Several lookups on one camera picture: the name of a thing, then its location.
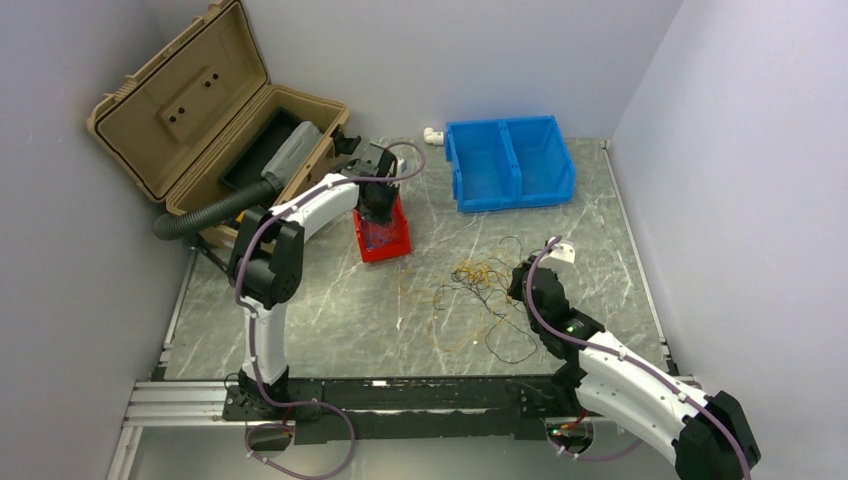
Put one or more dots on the grey canister in toolbox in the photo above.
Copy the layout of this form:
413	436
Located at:
291	155

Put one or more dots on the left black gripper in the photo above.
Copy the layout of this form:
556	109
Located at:
382	217

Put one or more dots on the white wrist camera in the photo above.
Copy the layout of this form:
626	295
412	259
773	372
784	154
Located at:
389	164
559	258

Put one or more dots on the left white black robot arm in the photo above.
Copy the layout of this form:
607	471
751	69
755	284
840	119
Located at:
267	262

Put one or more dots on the tan open toolbox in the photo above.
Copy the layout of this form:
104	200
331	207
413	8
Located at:
183	118

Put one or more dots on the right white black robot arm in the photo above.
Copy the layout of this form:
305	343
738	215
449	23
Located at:
702	435

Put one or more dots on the black aluminium base frame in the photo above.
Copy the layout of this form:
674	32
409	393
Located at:
330	409

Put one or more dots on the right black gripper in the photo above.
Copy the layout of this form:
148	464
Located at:
514	288

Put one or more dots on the red plastic bin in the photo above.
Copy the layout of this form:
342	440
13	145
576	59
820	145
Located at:
377	243

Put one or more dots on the blue divided plastic bin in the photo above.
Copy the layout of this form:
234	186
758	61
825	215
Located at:
510	163

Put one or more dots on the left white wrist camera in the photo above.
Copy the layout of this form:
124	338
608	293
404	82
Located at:
389	164

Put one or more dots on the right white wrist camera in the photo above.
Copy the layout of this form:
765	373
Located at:
559	258

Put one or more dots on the white pipe elbow fitting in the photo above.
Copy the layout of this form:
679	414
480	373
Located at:
433	137

